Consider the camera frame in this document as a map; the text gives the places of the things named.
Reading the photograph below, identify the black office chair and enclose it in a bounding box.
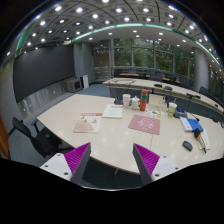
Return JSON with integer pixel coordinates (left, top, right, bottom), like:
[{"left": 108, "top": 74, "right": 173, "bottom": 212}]
[{"left": 12, "top": 117, "right": 72, "bottom": 158}]

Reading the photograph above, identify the curved rear conference desk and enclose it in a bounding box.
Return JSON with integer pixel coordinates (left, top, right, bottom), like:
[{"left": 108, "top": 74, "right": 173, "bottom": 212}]
[{"left": 104, "top": 78, "right": 224, "bottom": 115}]

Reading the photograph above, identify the white notebook with pens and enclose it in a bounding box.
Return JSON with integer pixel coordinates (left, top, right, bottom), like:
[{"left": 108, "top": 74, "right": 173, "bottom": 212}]
[{"left": 199, "top": 130, "right": 210, "bottom": 150}]

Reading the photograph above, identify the white booklet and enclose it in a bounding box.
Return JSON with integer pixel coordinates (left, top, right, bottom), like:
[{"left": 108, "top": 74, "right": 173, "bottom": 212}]
[{"left": 102, "top": 104, "right": 123, "bottom": 118}]

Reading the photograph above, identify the white lidded teapot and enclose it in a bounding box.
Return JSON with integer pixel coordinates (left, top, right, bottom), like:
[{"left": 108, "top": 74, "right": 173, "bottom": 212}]
[{"left": 131, "top": 96, "right": 140, "bottom": 110}]

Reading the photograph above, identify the red and white magazine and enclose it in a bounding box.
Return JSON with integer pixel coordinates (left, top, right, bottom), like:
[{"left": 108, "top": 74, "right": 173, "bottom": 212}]
[{"left": 73, "top": 113, "right": 102, "bottom": 133}]

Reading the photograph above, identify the blue folder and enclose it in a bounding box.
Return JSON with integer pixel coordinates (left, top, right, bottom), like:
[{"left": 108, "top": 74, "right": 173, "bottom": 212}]
[{"left": 187, "top": 118, "right": 203, "bottom": 132}]

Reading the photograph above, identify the paper cup green band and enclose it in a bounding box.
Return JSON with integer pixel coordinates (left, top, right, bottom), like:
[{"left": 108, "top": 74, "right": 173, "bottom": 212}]
[{"left": 168, "top": 102, "right": 177, "bottom": 117}]

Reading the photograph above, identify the large black wall screen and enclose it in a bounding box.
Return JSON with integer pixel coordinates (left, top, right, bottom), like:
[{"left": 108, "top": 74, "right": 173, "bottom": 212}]
[{"left": 13, "top": 46, "right": 75, "bottom": 102}]

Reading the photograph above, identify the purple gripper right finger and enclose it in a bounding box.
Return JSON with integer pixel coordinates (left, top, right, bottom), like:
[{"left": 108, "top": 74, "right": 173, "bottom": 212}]
[{"left": 132, "top": 143, "right": 183, "bottom": 186}]

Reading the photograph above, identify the red thermos bottle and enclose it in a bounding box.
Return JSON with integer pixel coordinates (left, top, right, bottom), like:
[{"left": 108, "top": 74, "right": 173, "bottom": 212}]
[{"left": 139, "top": 89, "right": 148, "bottom": 111}]

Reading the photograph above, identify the white card stand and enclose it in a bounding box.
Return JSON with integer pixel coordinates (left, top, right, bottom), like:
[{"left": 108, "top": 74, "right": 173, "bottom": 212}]
[{"left": 149, "top": 94, "right": 166, "bottom": 109}]

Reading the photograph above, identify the colourful leaflet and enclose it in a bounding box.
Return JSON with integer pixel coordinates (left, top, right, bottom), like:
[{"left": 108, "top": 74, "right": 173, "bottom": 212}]
[{"left": 145, "top": 109, "right": 165, "bottom": 118}]

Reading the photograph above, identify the black computer mouse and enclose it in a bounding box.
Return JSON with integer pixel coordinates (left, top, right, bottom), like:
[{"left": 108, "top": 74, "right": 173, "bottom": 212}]
[{"left": 182, "top": 141, "right": 193, "bottom": 152}]

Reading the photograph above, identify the pink mouse pad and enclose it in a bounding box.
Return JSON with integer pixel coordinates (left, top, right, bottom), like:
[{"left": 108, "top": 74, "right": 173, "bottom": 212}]
[{"left": 128, "top": 115, "right": 160, "bottom": 135}]

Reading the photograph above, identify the grey box cabinet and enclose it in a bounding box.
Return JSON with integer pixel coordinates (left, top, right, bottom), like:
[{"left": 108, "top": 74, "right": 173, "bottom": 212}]
[{"left": 65, "top": 79, "right": 82, "bottom": 93}]

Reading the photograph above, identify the white mug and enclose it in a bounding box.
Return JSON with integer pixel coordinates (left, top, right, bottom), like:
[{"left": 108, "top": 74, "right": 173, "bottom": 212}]
[{"left": 123, "top": 94, "right": 131, "bottom": 108}]

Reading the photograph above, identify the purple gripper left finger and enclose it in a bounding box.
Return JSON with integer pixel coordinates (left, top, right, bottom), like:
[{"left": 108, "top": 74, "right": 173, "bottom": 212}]
[{"left": 39, "top": 142, "right": 92, "bottom": 185}]

